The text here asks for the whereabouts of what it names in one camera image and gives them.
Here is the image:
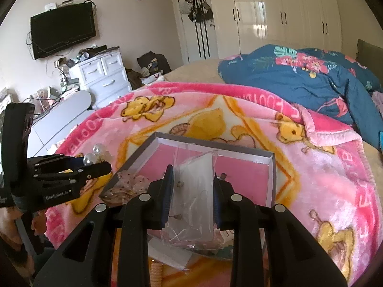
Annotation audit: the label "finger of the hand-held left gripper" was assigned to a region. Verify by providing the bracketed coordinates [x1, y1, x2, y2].
[28, 154, 86, 174]
[34, 161, 112, 186]

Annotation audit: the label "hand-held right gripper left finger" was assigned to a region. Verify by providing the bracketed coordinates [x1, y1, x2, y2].
[33, 164, 175, 287]

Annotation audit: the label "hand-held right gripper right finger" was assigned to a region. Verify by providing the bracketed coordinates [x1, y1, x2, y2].
[213, 171, 348, 287]

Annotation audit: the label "pearl hair clip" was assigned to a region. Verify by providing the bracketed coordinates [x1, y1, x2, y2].
[83, 144, 113, 168]

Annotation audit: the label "earring card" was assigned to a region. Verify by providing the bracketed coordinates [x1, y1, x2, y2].
[162, 146, 223, 250]

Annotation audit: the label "sequined sheer hair bow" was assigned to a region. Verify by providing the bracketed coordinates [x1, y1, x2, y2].
[102, 172, 152, 205]

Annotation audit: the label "grey jewelry box pink inside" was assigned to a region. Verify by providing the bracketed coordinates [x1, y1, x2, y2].
[100, 132, 276, 211]

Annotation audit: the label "person's left hand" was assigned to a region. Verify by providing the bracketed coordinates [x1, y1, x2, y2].
[0, 208, 46, 246]

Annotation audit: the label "white rounded desk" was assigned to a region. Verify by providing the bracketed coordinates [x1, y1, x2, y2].
[27, 90, 96, 156]

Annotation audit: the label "clear storage organizer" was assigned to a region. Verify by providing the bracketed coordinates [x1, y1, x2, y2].
[30, 87, 60, 108]

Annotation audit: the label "white paper card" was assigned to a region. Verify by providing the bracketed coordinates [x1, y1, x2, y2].
[148, 237, 193, 271]

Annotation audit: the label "white drawer chest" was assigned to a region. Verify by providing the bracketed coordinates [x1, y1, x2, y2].
[69, 48, 132, 110]

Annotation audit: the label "pink printed blanket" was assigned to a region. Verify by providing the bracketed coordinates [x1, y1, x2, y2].
[45, 81, 374, 287]

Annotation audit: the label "pile of household clutter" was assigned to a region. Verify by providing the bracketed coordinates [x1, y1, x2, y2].
[72, 44, 120, 63]

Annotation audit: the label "dark bag on floor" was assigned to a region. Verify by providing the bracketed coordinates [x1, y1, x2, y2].
[137, 52, 172, 80]

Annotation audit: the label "blue floral duvet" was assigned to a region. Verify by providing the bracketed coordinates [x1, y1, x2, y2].
[218, 44, 383, 153]

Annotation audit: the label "white door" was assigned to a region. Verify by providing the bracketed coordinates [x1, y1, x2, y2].
[170, 0, 219, 65]

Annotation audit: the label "hanging dark bags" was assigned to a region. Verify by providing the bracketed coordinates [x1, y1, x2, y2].
[180, 0, 214, 23]

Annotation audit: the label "purple floral pillow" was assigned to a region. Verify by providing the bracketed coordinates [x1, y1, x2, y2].
[372, 91, 383, 114]

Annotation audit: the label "white glossy wardrobe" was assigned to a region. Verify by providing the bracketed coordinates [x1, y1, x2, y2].
[206, 0, 343, 59]

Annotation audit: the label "olive green headboard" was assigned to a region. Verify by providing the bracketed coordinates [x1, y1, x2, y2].
[356, 39, 383, 78]

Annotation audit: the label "green bead pink hair tie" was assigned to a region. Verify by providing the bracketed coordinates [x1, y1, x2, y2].
[206, 239, 234, 260]

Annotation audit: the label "black wall television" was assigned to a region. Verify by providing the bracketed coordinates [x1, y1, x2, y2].
[30, 2, 97, 60]

